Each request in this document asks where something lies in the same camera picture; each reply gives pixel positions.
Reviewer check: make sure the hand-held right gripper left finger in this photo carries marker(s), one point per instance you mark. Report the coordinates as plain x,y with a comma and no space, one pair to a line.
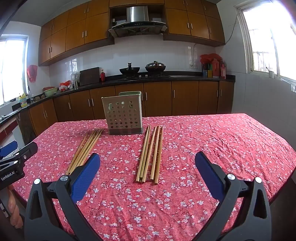
86,176

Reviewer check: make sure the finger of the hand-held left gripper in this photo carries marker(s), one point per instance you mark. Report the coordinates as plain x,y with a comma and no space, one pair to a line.
8,148
26,150

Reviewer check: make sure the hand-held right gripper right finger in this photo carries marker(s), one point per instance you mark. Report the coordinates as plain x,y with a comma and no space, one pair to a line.
208,171

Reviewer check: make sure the beige perforated chopstick holder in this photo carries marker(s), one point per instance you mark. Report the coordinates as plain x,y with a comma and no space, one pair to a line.
120,115

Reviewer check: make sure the person's left hand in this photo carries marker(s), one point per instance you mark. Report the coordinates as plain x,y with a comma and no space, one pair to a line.
15,208

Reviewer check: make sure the red floral tablecloth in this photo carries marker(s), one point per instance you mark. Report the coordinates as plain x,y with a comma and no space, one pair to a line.
185,139

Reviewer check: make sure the yellow detergent bottle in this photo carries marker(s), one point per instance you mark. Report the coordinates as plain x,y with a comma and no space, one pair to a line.
23,102

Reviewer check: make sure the metal faucet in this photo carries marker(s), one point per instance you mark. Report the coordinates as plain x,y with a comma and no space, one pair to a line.
29,92

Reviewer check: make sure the green basin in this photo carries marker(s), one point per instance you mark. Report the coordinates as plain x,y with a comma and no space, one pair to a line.
49,92

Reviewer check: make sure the red and white bags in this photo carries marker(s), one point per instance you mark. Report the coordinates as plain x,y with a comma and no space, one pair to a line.
66,85

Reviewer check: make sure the wooden lower kitchen cabinets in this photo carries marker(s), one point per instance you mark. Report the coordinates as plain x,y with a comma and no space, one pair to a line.
185,97

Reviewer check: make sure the wooden kitchen cabinets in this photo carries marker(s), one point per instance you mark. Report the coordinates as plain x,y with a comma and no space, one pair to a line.
185,97
76,34

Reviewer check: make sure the hanging red plastic bag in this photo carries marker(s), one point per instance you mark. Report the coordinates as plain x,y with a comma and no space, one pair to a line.
32,73

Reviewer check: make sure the small kitchen window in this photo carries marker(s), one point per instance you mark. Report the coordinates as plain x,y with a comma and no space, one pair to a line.
12,69

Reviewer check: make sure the clear glass jars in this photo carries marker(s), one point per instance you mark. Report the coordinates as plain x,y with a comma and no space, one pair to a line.
75,80

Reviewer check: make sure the brown cutting board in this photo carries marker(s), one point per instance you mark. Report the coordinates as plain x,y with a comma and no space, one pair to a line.
89,76

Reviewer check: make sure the black kitchen countertop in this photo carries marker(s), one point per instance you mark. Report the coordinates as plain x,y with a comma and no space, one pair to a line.
111,81

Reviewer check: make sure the colourful condiment boxes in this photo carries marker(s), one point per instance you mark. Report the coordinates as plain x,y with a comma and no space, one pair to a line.
206,70

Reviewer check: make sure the small red bottle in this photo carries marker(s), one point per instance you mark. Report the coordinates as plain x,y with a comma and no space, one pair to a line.
103,76

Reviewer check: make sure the red packet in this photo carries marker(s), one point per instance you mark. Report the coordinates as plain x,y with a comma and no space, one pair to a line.
222,69

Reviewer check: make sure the red carton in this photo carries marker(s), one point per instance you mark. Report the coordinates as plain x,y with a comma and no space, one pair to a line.
215,68

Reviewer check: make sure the gas stove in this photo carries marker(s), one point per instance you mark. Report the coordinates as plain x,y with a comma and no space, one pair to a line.
143,76

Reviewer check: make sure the white cup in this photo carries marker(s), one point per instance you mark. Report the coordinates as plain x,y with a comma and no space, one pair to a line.
271,74

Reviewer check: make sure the black lidded wok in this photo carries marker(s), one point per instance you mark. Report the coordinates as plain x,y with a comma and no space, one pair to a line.
155,67

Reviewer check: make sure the wooden upper kitchen cabinets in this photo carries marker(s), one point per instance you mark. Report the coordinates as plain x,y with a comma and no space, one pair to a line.
76,34

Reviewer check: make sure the large kitchen window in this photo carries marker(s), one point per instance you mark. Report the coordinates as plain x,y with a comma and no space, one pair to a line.
266,46

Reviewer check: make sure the steel range hood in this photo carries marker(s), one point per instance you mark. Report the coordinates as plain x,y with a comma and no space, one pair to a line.
137,16

